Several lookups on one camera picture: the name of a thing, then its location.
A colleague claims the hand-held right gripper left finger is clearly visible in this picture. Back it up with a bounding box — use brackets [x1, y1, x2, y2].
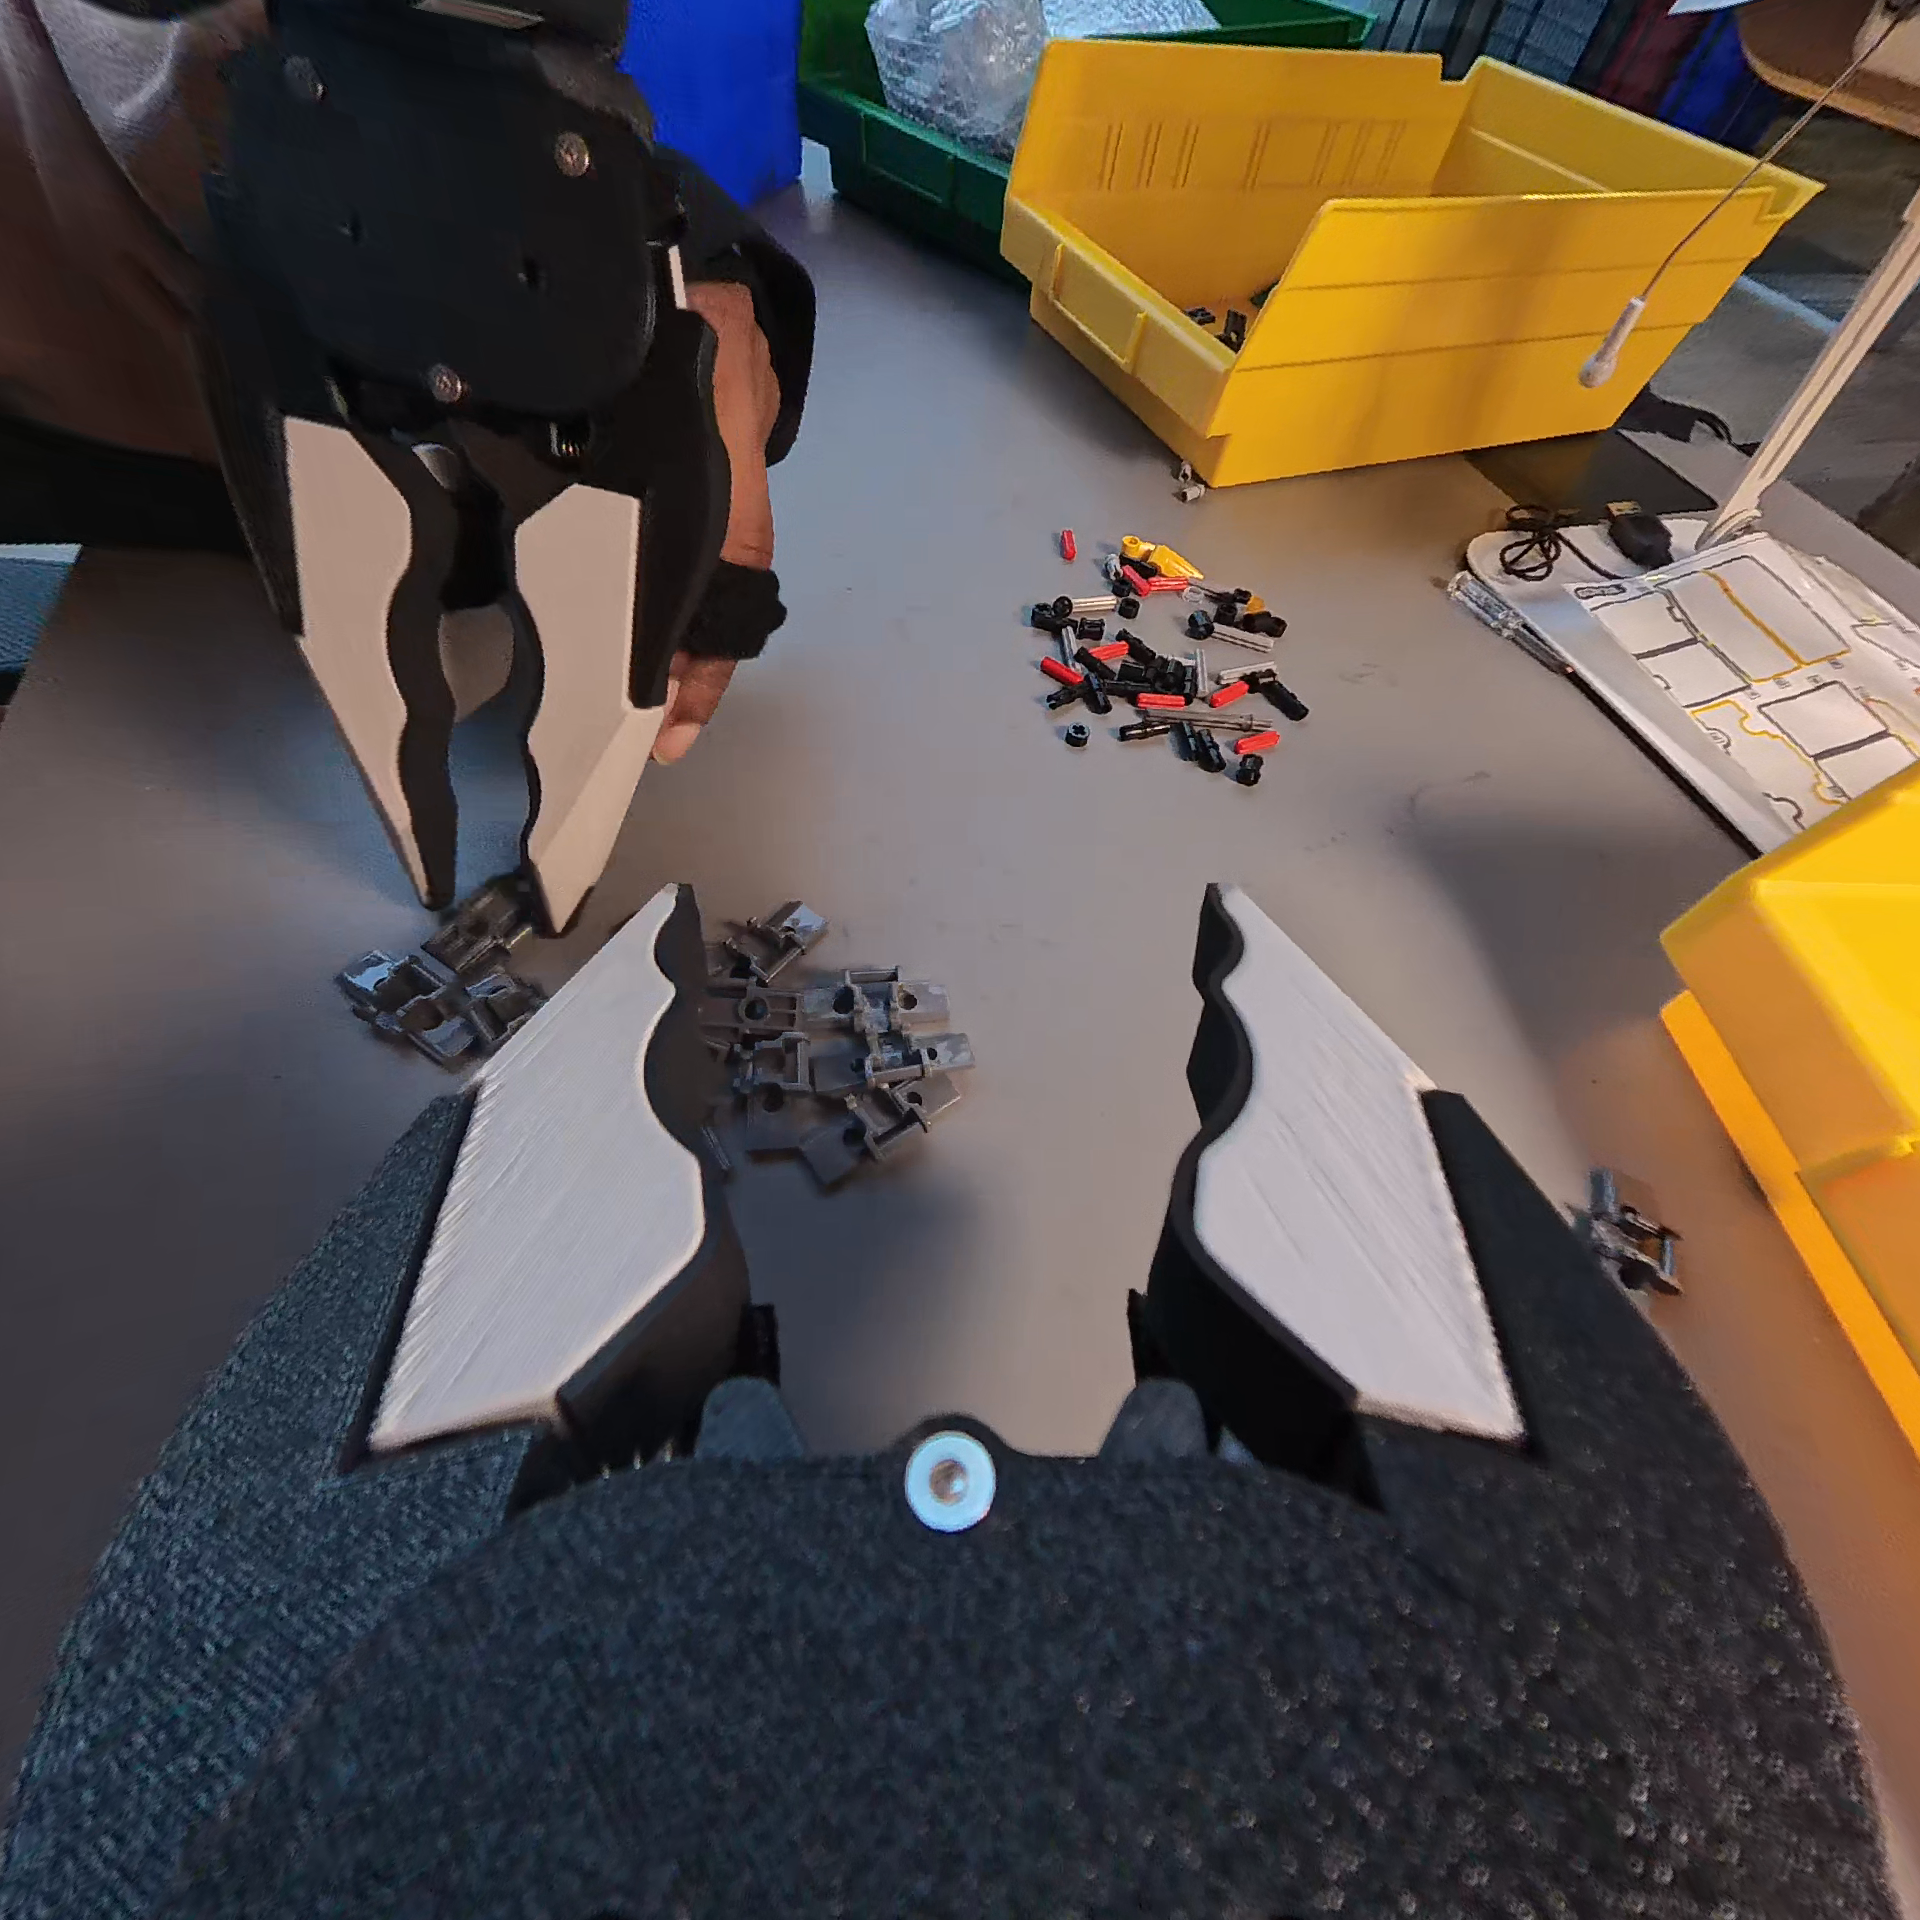
[367, 884, 754, 1512]

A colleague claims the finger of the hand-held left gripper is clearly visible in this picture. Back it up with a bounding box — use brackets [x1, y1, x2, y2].
[280, 416, 459, 913]
[502, 490, 663, 934]

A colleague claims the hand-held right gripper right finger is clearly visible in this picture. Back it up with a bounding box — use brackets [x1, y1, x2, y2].
[1129, 884, 1527, 1504]

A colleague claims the grey toy track link pair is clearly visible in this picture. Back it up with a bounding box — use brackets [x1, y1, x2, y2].
[337, 944, 549, 1072]

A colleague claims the heap of track links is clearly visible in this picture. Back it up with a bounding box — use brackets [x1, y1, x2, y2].
[422, 873, 978, 1195]

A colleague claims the yellow plastic bin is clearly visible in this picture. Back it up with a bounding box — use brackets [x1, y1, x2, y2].
[998, 37, 1825, 490]

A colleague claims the person's left forearm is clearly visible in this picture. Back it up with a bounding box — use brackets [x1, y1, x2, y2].
[0, 0, 273, 467]

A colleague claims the grey toy track link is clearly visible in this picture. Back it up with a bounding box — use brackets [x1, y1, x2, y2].
[1571, 1168, 1682, 1300]

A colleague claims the grey desk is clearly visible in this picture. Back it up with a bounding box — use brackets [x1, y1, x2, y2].
[0, 142, 1920, 1920]

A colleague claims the person's left hand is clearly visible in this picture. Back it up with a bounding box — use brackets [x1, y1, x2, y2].
[651, 285, 791, 768]

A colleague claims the black chair armrest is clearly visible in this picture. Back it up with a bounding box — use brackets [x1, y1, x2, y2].
[0, 421, 243, 552]

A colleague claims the grey chair seat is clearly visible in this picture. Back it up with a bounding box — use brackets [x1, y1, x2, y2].
[0, 546, 80, 708]

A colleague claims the blue plastic bin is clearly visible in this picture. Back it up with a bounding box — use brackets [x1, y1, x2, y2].
[622, 0, 806, 213]

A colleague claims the green crate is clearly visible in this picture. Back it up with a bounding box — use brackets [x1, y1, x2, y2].
[798, 0, 1376, 289]

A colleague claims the clear plastic bag bundle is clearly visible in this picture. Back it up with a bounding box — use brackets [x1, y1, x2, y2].
[864, 0, 1056, 160]

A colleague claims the yellow divided parts bin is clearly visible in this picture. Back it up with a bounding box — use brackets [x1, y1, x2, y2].
[1656, 765, 1920, 1466]

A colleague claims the pile of small toy pins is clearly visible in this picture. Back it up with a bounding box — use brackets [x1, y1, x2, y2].
[1025, 525, 1312, 792]

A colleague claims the sticker sheet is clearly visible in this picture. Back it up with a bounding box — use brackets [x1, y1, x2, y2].
[1562, 537, 1920, 816]

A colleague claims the black flat pad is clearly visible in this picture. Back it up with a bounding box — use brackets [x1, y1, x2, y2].
[1459, 426, 1728, 521]

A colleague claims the white book stand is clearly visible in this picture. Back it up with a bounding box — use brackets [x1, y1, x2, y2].
[1458, 0, 1920, 858]

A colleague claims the black cable with adapter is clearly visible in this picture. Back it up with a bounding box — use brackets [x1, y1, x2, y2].
[1496, 500, 1675, 585]

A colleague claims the thin cord with white tip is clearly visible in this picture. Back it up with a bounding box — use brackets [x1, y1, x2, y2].
[1574, 0, 1895, 390]

